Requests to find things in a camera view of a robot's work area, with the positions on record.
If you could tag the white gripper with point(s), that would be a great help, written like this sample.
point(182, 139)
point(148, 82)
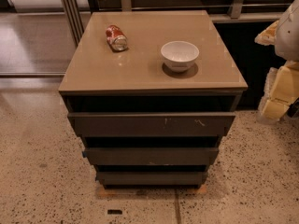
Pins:
point(289, 34)

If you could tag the crushed red soda can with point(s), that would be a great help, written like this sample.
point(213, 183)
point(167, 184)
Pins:
point(116, 38)

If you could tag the white ceramic bowl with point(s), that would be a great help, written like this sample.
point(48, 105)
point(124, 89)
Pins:
point(179, 56)

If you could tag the grey top drawer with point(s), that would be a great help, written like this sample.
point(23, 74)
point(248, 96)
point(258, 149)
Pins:
point(151, 124)

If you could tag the black object at right edge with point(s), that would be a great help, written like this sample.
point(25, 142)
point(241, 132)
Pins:
point(293, 111)

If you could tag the grey bottom drawer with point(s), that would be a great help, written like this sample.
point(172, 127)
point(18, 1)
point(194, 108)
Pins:
point(151, 178)

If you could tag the metal railing frame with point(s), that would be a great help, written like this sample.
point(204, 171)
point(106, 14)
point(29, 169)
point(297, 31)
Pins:
point(230, 16)

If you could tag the grey drawer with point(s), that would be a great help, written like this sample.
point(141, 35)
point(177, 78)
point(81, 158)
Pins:
point(151, 124)
point(151, 178)
point(151, 155)

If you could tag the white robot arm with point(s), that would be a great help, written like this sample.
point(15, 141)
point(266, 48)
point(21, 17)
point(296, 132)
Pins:
point(286, 46)

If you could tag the grey drawer cabinet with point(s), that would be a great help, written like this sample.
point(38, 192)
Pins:
point(136, 80)

